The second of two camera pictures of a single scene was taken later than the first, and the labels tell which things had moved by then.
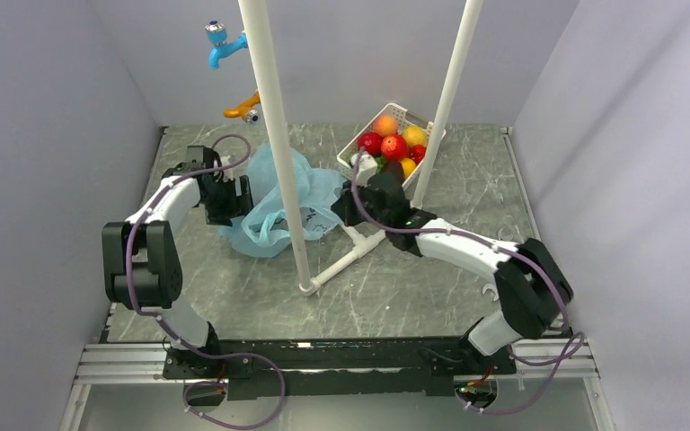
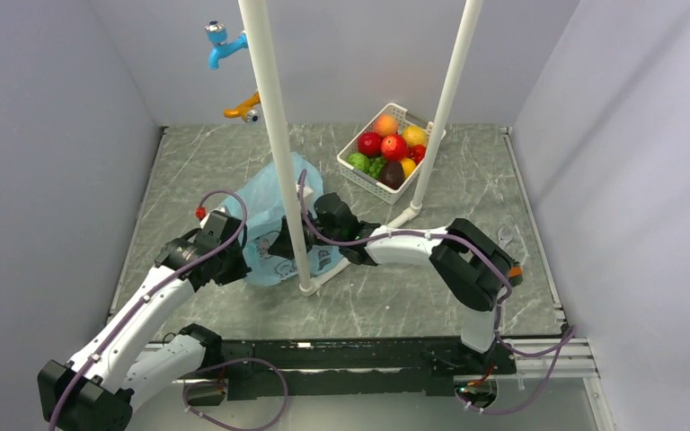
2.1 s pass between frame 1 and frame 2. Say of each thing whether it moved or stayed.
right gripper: moved
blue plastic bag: moved
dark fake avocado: stayed
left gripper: moved
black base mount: stayed
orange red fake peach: stayed
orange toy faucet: stayed
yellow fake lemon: stayed
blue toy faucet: stayed
